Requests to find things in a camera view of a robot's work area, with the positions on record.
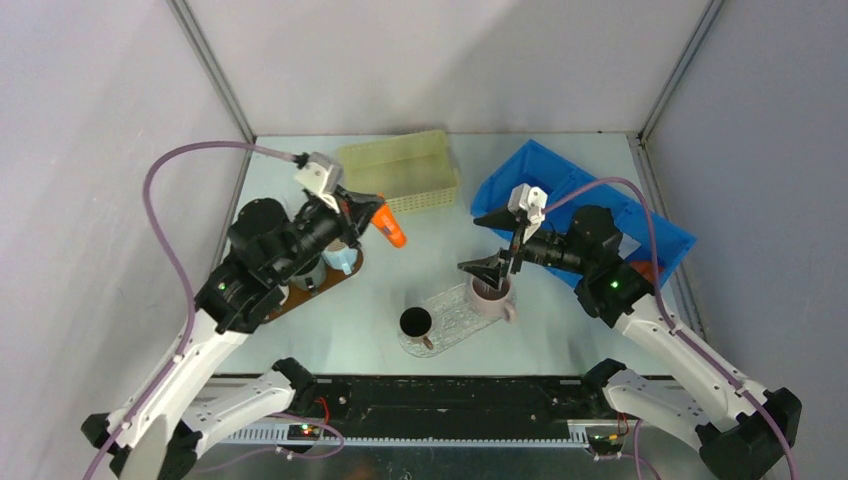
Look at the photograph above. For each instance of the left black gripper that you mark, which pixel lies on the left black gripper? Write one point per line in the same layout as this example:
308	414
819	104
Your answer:
361	205

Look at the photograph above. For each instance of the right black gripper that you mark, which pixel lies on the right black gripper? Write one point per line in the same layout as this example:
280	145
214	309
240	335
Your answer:
493	267

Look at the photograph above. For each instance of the orange toothpaste tube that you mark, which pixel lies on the orange toothpaste tube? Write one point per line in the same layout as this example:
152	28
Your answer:
645	269
384	221

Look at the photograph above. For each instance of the light blue mug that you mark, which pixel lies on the light blue mug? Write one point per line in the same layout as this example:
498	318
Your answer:
341	257

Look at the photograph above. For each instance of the pink mug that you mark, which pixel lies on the pink mug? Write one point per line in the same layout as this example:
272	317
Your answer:
491	302

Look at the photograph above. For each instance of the dark grey mug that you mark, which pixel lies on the dark grey mug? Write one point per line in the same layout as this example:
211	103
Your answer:
311	276

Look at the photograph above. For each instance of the brown mug black inside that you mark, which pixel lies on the brown mug black inside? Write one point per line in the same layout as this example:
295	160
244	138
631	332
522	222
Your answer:
415	324

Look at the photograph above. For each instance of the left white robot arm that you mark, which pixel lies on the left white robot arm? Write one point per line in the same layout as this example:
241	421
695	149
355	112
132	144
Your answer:
230	307

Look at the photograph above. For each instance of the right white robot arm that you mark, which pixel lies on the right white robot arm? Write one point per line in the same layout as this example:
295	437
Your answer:
739	427

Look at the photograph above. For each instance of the clear textured oval tray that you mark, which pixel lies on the clear textured oval tray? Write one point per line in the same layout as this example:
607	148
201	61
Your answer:
453	321

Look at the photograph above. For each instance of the brown wooden oval tray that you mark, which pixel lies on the brown wooden oval tray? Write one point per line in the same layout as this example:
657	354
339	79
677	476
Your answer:
298	296

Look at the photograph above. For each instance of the yellow perforated plastic basket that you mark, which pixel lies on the yellow perforated plastic basket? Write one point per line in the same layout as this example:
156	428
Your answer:
413	172

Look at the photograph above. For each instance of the blue plastic divided bin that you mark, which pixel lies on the blue plastic divided bin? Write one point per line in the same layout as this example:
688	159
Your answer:
541	167

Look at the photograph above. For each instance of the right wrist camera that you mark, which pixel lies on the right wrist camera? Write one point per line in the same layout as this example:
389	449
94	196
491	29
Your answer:
531	201

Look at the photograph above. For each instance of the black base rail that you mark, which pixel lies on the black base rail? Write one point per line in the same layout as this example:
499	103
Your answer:
463	408

